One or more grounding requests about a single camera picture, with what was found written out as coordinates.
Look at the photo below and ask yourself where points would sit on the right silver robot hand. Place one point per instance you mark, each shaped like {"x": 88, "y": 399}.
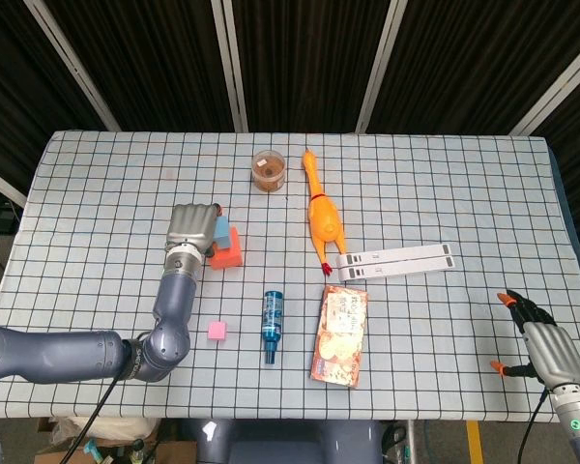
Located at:
{"x": 556, "y": 355}

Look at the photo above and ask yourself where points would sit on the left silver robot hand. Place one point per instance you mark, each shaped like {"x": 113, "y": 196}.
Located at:
{"x": 191, "y": 224}

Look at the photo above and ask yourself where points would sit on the medium blue foam cube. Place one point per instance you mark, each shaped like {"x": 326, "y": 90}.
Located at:
{"x": 221, "y": 232}

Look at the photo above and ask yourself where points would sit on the large orange foam cube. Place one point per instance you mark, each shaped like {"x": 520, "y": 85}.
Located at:
{"x": 229, "y": 256}

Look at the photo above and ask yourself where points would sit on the small pink foam cube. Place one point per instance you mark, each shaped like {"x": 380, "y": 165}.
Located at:
{"x": 218, "y": 331}

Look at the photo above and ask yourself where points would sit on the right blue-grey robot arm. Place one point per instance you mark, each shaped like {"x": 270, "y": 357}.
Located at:
{"x": 577, "y": 430}

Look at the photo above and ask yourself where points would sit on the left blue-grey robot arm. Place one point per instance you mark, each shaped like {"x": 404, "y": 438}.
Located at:
{"x": 174, "y": 304}

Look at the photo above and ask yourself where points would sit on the clear jar of rubber bands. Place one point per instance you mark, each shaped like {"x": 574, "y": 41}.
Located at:
{"x": 268, "y": 171}

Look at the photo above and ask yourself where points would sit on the blue spray bottle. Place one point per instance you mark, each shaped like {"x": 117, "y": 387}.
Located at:
{"x": 272, "y": 319}

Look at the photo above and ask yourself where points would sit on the orange rubber chicken toy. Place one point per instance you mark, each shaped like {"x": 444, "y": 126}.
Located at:
{"x": 324, "y": 217}

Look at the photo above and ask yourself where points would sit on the metal table leg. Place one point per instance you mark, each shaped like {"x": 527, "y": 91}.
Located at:
{"x": 411, "y": 442}

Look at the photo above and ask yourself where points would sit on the dark pleated curtain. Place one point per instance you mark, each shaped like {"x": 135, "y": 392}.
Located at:
{"x": 150, "y": 58}

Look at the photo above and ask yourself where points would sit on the white power strip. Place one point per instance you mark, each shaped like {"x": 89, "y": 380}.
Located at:
{"x": 406, "y": 252}
{"x": 406, "y": 267}

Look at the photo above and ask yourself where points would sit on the orange cookie box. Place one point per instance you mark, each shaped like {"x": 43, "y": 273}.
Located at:
{"x": 339, "y": 338}

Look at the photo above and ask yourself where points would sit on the white black-grid tablecloth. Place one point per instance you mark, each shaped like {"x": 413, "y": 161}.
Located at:
{"x": 415, "y": 193}

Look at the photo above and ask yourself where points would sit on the white plastic bag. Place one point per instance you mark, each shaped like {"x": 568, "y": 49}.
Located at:
{"x": 125, "y": 430}

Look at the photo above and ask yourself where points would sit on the cardboard box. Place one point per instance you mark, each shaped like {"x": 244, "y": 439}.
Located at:
{"x": 174, "y": 452}

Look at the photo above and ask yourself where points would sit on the blue-grey robot torso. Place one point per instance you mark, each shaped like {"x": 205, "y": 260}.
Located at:
{"x": 290, "y": 444}

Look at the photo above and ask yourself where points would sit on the white double frame post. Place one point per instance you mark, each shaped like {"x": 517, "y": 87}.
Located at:
{"x": 232, "y": 63}

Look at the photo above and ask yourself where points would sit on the white slanted frame post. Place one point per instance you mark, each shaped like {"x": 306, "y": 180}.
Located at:
{"x": 72, "y": 63}

